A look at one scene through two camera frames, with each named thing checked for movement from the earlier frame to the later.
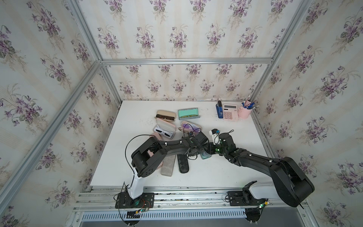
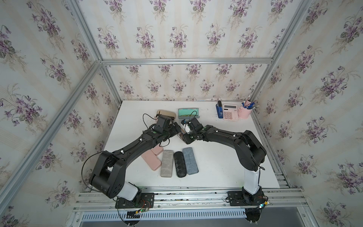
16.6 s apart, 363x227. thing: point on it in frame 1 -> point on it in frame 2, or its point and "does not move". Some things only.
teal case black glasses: (205, 155) -> (192, 167)
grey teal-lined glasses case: (188, 114) does not move
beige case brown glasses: (167, 115) does not move
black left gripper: (201, 147) -> (173, 132)
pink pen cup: (244, 113) does not move
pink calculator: (230, 112) does not move
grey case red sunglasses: (168, 165) does not move
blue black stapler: (219, 108) does not move
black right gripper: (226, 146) -> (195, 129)
